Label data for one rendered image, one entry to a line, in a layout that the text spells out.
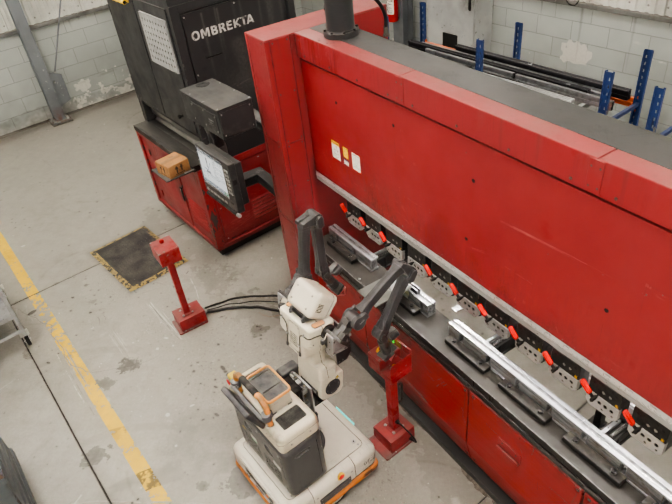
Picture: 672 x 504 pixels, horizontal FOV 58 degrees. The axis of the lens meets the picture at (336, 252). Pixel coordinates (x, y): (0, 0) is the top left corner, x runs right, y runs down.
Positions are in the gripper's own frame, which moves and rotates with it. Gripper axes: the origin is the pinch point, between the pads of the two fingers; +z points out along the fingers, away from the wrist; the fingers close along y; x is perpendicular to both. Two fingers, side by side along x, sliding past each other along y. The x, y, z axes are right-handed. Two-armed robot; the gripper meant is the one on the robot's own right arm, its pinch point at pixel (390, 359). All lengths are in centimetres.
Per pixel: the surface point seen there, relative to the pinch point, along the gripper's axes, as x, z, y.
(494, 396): -59, -3, 18
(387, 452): -1, 75, -28
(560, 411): -90, -11, 29
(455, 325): -18.0, -8.2, 35.9
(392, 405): 1.9, 42.4, -9.7
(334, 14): 84, -145, 85
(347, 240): 86, -5, 44
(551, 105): -50, -134, 83
